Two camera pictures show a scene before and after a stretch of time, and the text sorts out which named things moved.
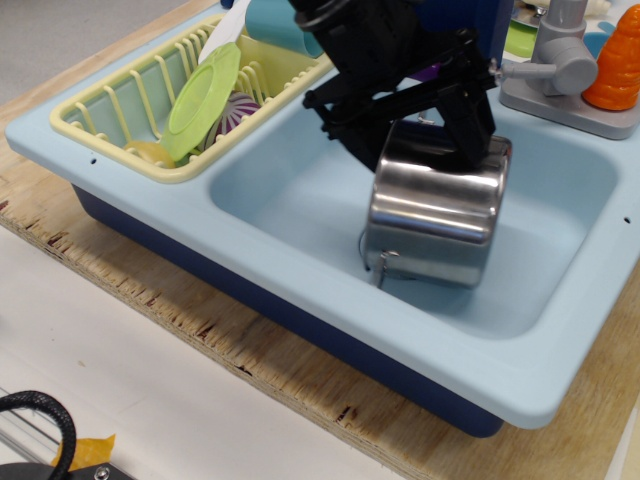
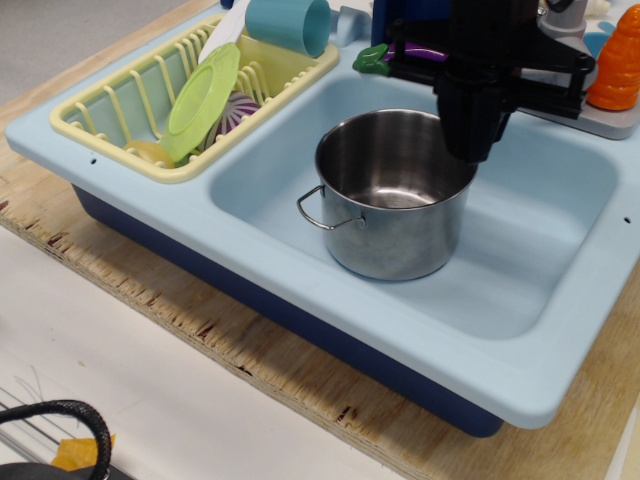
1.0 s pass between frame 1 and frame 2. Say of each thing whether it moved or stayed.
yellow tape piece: stayed
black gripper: moved
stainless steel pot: moved
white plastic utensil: stayed
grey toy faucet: stayed
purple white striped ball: stayed
